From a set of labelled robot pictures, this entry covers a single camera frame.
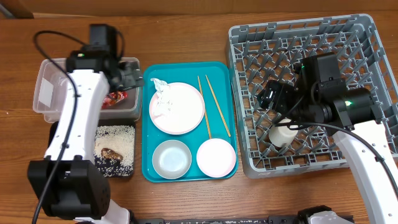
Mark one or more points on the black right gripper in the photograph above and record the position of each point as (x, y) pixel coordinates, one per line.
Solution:
(283, 91)

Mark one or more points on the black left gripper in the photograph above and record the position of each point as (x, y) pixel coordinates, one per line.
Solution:
(131, 70)

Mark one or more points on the red snack wrapper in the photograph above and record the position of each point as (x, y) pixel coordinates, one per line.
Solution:
(114, 98)

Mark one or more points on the white cup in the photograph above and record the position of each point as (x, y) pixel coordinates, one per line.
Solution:
(281, 136)

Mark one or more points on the white tissue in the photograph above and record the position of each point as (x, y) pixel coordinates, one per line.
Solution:
(166, 98)

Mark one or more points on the white rice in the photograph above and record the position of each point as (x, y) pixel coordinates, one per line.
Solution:
(116, 140)

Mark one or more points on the brown food piece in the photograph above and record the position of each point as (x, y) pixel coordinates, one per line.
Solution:
(107, 153)

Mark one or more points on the grey bowl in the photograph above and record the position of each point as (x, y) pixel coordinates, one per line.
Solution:
(172, 159)

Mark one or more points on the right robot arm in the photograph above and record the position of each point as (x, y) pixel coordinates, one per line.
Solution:
(352, 118)

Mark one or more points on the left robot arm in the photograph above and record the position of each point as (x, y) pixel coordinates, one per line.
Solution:
(66, 181)

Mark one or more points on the grey dishwasher rack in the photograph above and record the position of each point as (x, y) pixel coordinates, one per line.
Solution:
(258, 53)

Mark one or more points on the right wooden chopstick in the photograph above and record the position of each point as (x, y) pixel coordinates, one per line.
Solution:
(218, 107)

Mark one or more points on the wooden chopstick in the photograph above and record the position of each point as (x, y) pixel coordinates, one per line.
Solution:
(218, 107)
(205, 113)

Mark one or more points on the large pink plate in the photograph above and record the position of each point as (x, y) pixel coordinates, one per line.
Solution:
(190, 111)

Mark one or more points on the left wooden chopstick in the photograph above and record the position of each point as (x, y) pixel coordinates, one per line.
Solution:
(205, 113)

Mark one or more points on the clear plastic bin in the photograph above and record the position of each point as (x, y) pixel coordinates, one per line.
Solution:
(51, 88)

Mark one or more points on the black tray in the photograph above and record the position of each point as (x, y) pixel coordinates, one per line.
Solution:
(115, 149)

